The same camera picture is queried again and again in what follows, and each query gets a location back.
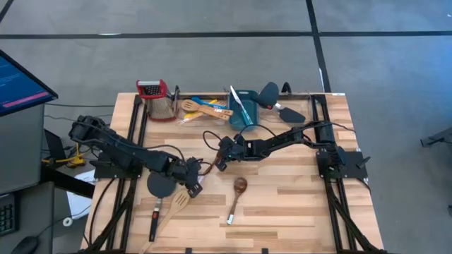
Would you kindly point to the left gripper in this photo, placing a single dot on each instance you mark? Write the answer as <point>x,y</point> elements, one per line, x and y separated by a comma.
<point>183,169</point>

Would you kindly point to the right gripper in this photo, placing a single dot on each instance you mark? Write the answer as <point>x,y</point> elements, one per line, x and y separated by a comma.
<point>233,150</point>

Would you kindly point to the wooden spork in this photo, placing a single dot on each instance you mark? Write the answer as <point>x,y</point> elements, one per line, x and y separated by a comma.
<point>187,120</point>

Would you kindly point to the blue silicone spoon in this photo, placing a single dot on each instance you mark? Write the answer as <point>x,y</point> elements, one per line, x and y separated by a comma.
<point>208,103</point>

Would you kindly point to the wooden slotted spatula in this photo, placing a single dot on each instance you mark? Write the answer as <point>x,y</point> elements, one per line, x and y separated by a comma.
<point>189,105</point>

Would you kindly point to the black rectangular-head spatula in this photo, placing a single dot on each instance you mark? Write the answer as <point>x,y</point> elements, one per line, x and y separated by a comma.
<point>292,115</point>

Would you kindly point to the black round-head spatula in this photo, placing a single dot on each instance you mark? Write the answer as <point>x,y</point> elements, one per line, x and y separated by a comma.
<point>160,187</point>
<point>269,92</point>

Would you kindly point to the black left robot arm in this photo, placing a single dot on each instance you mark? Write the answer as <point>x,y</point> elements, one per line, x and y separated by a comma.
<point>120,148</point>

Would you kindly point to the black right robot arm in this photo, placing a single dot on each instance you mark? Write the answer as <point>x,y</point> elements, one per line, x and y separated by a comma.
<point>282,141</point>

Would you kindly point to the short dark wooden spoon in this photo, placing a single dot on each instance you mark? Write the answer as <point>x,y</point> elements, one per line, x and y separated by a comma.
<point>240,184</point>

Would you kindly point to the wooden slotted spoon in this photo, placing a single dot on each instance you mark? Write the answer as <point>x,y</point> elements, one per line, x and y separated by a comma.
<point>176,206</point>

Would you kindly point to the teal plastic bin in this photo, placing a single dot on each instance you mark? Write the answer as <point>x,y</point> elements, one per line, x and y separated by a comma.
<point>233,120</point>

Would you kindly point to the clear plastic bin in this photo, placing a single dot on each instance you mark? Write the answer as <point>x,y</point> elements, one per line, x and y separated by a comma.
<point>203,92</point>
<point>307,106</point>

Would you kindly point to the white paper sheet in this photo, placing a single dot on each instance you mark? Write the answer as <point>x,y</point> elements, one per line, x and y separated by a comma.
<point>79,204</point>

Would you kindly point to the grey desk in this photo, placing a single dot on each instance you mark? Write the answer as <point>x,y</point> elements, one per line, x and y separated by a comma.
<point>35,218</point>

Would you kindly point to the grey cabinet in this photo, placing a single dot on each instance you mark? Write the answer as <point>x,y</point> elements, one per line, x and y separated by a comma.
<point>21,151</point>

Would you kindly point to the black computer mouse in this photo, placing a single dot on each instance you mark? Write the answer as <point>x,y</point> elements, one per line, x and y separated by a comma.
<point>24,246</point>

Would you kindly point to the computer keyboard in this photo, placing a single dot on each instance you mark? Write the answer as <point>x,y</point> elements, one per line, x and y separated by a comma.
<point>7,215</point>

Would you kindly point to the computer monitor blue screen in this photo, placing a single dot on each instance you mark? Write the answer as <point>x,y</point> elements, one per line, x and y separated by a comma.
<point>19,86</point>

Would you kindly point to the black floor stand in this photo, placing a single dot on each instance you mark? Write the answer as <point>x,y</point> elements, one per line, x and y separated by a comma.
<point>438,139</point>

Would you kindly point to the black aluminium table frame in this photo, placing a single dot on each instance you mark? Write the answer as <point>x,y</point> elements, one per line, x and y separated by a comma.
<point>319,100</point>

